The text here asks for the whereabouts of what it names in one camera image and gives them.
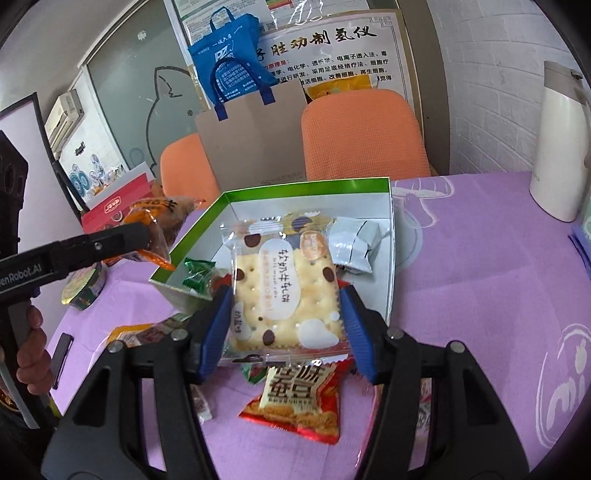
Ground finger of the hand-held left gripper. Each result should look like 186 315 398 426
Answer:
46 222 154 278

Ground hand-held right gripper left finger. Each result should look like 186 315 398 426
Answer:
39 285 234 480

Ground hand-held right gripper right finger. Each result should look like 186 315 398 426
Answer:
339 284 532 480

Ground green snack packet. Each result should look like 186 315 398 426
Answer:
181 257 218 296
240 362 271 384

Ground large orange snack packet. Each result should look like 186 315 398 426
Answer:
102 196 206 271

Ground small white clear packet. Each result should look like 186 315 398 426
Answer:
189 385 214 422

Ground clear cracker packet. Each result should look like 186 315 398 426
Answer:
219 210 352 365

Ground silver white snack packet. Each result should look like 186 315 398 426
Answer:
325 215 392 273

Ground red bean snack packet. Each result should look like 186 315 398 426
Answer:
239 357 345 445

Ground clear nut packet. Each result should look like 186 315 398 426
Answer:
416 378 437 432

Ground green cardboard box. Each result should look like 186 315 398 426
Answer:
148 178 399 326

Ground person's left forearm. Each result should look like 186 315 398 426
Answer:
0 388 58 480

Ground person's left hand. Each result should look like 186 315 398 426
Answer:
16 307 51 398

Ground red cracker box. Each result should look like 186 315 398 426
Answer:
81 164 160 234

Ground green instant noodle bowl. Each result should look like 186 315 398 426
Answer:
61 263 107 311

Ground black easel stand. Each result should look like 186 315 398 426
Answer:
0 92 88 217

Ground white box with blue print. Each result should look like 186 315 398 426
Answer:
69 152 139 199

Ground purple printed tablecloth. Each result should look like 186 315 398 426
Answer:
46 172 591 480

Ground white air conditioner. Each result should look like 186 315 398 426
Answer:
45 89 86 155

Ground orange mesh chair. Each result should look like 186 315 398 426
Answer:
300 90 432 182
159 134 221 204

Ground black phone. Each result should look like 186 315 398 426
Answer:
48 333 75 391

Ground frosted glass door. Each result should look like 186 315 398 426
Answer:
85 0 208 176

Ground blue tote bag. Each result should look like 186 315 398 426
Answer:
187 7 280 121

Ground yellow plastic bag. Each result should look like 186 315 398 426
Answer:
305 74 376 101

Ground white thermos jug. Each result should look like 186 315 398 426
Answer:
529 60 591 223

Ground brown paper bag, blue handles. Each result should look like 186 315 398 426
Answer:
194 79 309 184

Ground wall poster with black calligraphy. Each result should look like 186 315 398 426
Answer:
256 14 414 109

